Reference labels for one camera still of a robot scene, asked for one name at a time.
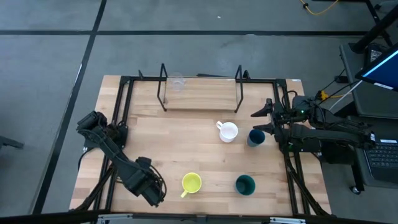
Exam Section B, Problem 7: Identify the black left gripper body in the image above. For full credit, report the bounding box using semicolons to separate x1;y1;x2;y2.
136;174;167;208

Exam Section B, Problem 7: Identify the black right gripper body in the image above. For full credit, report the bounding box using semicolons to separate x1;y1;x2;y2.
266;98;292;141

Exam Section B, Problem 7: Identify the dark blue cup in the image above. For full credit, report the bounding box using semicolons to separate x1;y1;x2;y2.
246;128;266;147

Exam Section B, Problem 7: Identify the white mug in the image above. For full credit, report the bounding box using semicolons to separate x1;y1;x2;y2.
216;121;239;144

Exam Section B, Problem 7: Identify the yellow mug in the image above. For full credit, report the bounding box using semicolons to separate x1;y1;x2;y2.
180;172;203;198

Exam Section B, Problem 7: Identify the teal green cup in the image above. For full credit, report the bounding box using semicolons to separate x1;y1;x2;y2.
234;174;256;197

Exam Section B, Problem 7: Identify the clear glass cup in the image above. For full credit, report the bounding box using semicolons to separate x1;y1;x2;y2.
169;72;187;93

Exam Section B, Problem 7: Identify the silver mounting plate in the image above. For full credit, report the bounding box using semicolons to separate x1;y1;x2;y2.
96;213;125;224
269;217;307;224

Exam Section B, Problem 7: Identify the grey desk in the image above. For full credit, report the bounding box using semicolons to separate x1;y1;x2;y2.
338;42;398;121

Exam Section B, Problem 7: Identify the dark side table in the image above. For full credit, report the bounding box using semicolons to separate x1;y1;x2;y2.
320;114;398;190

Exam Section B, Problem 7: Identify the black laptop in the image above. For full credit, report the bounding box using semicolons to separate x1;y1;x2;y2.
360;138;398;184

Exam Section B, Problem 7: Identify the black computer monitor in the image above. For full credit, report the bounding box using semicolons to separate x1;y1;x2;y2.
354;42;398;93

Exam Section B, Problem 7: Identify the black power adapter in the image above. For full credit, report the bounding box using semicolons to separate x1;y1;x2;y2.
363;43;389;68

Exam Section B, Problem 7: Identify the black stand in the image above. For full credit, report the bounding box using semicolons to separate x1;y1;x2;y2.
349;0;398;54

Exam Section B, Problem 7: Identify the black stand foot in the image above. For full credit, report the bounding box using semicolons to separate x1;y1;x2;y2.
0;135;25;149

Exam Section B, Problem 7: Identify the black aluminium rig frame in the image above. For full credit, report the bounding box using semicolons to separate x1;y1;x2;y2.
0;70;398;224

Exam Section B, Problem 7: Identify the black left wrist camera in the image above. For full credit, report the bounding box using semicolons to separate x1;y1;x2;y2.
136;157;153;170

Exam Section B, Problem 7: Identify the short yellow cable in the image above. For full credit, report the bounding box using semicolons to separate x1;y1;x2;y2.
316;89;346;101

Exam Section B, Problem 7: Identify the white cable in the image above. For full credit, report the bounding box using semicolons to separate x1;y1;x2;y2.
328;80;364;111

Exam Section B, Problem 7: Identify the long yellow cable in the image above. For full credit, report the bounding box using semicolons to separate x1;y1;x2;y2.
298;0;340;16

